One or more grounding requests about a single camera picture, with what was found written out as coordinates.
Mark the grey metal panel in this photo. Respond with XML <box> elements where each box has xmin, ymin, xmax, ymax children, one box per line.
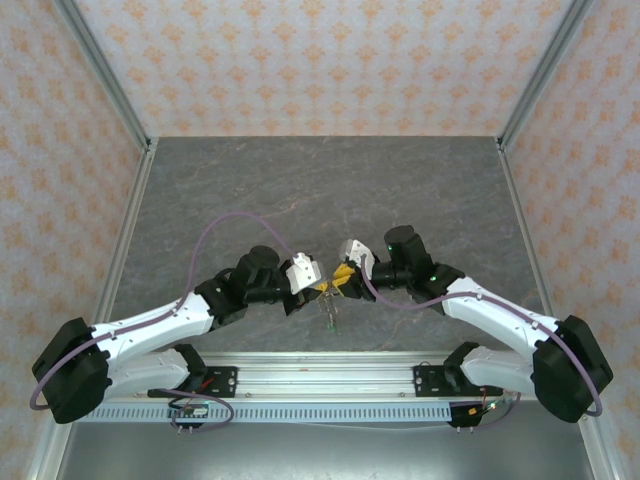
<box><xmin>57</xmin><ymin>422</ymin><xmax>599</xmax><ymax>480</ymax></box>

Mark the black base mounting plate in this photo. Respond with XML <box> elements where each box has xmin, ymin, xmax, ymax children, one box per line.
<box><xmin>148</xmin><ymin>366</ymin><xmax>239</xmax><ymax>400</ymax></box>
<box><xmin>413</xmin><ymin>364</ymin><xmax>503</xmax><ymax>400</ymax></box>

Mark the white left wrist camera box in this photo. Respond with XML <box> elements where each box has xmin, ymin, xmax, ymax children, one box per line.
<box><xmin>285</xmin><ymin>251</ymin><xmax>322</xmax><ymax>295</ymax></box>

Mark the aluminium frame post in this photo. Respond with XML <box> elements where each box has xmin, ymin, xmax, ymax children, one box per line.
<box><xmin>497</xmin><ymin>0</ymin><xmax>596</xmax><ymax>153</ymax></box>
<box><xmin>52</xmin><ymin>0</ymin><xmax>152</xmax><ymax>151</ymax></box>

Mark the aluminium mounting rail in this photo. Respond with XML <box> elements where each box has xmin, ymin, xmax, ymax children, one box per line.
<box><xmin>53</xmin><ymin>351</ymin><xmax>600</xmax><ymax>400</ymax></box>

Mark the aluminium table side rail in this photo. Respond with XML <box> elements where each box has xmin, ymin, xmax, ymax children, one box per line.
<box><xmin>496</xmin><ymin>137</ymin><xmax>621</xmax><ymax>480</ymax></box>
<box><xmin>24</xmin><ymin>137</ymin><xmax>160</xmax><ymax>480</ymax></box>

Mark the small circuit board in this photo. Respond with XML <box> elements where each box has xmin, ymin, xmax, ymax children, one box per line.
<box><xmin>168</xmin><ymin>402</ymin><xmax>209</xmax><ymax>419</ymax></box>
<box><xmin>467</xmin><ymin>399</ymin><xmax>503</xmax><ymax>417</ymax></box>

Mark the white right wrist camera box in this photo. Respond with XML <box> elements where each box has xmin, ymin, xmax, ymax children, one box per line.
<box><xmin>338</xmin><ymin>238</ymin><xmax>375</xmax><ymax>267</ymax></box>

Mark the white slotted cable duct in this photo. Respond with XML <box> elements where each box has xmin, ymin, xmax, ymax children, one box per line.
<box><xmin>87</xmin><ymin>404</ymin><xmax>454</xmax><ymax>425</ymax></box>

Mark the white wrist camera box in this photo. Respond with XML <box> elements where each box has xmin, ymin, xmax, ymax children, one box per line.
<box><xmin>338</xmin><ymin>238</ymin><xmax>375</xmax><ymax>267</ymax></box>
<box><xmin>285</xmin><ymin>251</ymin><xmax>322</xmax><ymax>295</ymax></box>

